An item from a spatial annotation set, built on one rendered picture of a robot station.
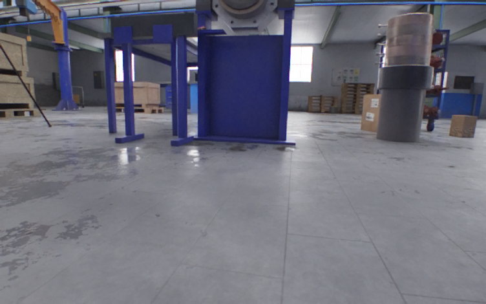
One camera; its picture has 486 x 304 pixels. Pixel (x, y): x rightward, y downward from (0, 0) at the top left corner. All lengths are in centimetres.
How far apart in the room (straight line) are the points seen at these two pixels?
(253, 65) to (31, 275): 189
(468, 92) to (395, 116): 1146
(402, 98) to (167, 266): 238
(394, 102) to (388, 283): 220
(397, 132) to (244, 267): 226
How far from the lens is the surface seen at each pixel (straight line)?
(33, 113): 580
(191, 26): 187
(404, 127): 261
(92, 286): 50
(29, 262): 62
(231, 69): 215
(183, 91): 184
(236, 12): 198
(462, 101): 1380
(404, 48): 265
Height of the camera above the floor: 29
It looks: 11 degrees down
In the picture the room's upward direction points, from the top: 1 degrees clockwise
